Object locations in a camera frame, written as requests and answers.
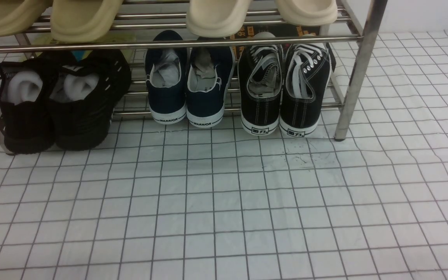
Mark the right navy canvas shoe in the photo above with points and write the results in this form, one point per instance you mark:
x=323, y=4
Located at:
x=209, y=74

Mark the navy canvas shoe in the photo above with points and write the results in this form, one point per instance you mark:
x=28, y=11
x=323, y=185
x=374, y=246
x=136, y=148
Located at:
x=209, y=74
x=165, y=83

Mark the left navy canvas shoe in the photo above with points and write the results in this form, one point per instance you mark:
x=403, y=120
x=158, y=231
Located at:
x=165, y=83

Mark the metal shoe rack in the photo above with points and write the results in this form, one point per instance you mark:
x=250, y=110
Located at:
x=166, y=14

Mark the white grid floor cloth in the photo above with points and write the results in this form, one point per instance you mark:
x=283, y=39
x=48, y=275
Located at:
x=175, y=202

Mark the left black canvas sneaker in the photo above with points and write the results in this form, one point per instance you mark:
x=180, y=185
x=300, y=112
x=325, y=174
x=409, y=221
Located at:
x=260, y=79

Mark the black canvas sneaker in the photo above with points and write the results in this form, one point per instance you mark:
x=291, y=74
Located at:
x=306, y=76
x=260, y=79

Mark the right black canvas sneaker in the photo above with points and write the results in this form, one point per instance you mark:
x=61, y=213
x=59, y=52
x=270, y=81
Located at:
x=306, y=76

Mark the far-right cream slipper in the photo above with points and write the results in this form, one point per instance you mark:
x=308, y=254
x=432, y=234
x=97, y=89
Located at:
x=308, y=12

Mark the far-left beige slipper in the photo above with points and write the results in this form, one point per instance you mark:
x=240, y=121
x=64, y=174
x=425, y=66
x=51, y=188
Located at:
x=17, y=15

